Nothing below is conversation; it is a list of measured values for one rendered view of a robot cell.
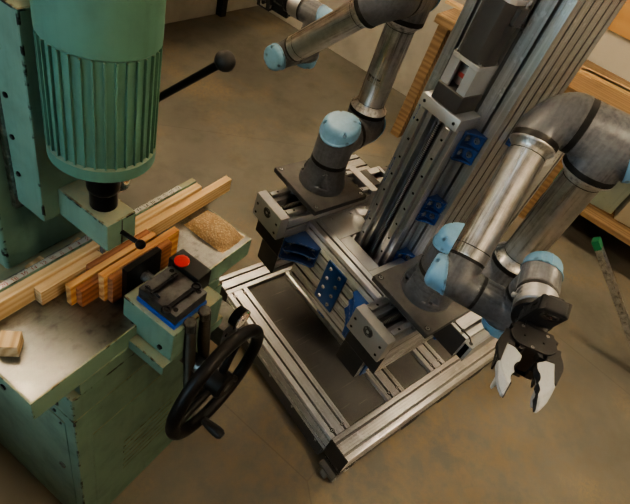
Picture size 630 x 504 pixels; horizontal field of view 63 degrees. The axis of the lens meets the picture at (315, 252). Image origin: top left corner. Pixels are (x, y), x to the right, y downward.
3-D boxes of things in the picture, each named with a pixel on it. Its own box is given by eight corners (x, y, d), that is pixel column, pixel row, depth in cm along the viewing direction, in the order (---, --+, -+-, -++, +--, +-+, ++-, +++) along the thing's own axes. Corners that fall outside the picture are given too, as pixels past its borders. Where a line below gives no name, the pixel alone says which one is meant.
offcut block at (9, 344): (19, 357, 91) (16, 347, 89) (-2, 356, 90) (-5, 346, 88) (24, 340, 93) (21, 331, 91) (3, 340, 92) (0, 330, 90)
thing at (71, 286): (71, 306, 101) (70, 288, 97) (66, 302, 101) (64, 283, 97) (155, 251, 116) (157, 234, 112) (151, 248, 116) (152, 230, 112)
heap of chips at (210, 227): (222, 253, 121) (224, 245, 119) (183, 225, 124) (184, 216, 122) (245, 237, 127) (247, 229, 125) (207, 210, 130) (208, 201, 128)
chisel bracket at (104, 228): (107, 257, 101) (107, 227, 95) (59, 219, 104) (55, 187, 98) (136, 240, 106) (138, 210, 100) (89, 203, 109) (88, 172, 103)
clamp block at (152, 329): (168, 363, 101) (172, 338, 95) (120, 323, 104) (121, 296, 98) (218, 320, 112) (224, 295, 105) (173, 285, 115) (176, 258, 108)
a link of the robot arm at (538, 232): (467, 265, 140) (596, 87, 103) (516, 292, 138) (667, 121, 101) (456, 291, 132) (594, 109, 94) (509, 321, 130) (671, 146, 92)
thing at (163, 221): (42, 305, 99) (40, 293, 96) (35, 299, 99) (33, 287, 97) (229, 190, 137) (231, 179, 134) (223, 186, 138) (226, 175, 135)
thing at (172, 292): (174, 330, 96) (176, 313, 93) (132, 297, 99) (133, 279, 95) (220, 293, 105) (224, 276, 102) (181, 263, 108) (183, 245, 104)
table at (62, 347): (69, 457, 88) (67, 443, 84) (-44, 350, 95) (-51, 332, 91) (277, 275, 129) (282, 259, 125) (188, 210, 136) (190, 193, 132)
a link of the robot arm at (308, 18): (319, 41, 153) (327, 13, 147) (292, 25, 156) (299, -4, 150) (334, 37, 158) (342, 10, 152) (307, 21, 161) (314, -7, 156)
